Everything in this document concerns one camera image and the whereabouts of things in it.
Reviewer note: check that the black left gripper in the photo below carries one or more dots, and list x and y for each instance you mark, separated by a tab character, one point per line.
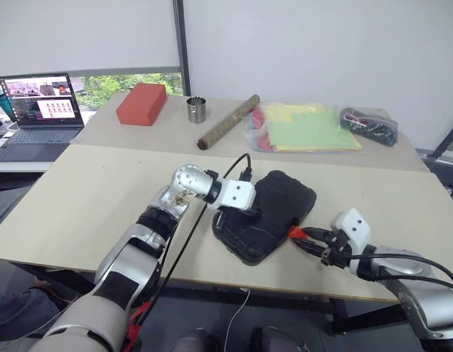
255	213

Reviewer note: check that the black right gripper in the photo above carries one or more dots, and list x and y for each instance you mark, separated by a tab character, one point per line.
338	253

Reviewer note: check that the black plastic tool case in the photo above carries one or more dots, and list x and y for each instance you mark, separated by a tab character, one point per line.
281	201

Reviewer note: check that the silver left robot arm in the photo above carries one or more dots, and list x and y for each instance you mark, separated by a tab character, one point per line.
138	249

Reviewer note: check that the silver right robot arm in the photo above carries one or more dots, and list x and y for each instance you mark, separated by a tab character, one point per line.
420	289

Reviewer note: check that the rolled brown mat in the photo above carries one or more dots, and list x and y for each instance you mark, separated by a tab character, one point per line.
228	122

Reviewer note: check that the plastic bag of coloured paper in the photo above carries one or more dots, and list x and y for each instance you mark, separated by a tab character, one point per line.
311	128

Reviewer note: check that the dark rounded shape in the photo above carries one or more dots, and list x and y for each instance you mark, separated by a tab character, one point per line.
274	341
191	341

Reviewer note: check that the steel cup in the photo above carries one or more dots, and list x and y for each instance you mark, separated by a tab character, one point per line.
196	110

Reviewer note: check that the red brick block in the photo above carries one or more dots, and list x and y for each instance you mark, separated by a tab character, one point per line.
140	104

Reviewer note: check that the black metal stand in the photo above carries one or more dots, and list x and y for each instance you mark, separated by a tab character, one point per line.
446	141

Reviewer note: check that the open grey laptop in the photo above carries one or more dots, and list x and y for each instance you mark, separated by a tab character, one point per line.
39	110

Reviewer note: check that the bystander leg in jeans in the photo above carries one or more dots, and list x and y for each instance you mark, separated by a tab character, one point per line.
17	311

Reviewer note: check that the teal water bottle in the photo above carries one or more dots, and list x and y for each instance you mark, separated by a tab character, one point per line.
4	104

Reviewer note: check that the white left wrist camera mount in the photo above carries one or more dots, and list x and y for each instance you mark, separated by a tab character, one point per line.
235	192

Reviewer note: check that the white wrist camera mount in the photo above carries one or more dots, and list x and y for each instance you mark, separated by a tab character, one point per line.
353	227
235	192

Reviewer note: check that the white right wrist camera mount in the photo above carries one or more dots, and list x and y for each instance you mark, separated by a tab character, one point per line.
353	227

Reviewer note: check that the black table frame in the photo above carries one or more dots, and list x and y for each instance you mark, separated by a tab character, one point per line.
285	293

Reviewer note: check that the dark window frame post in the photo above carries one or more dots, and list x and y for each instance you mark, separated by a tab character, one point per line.
182	47

